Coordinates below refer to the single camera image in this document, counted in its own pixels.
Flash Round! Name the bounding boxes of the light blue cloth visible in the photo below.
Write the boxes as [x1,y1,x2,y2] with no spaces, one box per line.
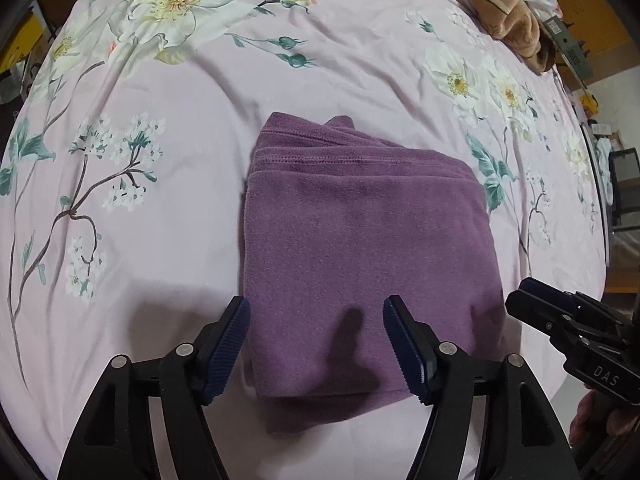
[596,136,614,206]

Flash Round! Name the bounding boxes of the purple knit pants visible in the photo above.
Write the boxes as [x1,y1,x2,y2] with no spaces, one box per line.
[243,113,504,398]

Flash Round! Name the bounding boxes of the pink floral duvet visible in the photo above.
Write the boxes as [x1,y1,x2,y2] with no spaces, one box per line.
[1,0,606,479]

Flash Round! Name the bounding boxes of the brown fleece blanket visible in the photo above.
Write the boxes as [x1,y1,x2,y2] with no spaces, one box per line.
[470,0,555,74]

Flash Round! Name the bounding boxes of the grey DUSTO shoe box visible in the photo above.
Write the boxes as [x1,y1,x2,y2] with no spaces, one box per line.
[542,15,593,84]

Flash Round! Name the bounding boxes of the person's right hand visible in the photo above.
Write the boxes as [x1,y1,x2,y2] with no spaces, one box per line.
[568,389,639,450]

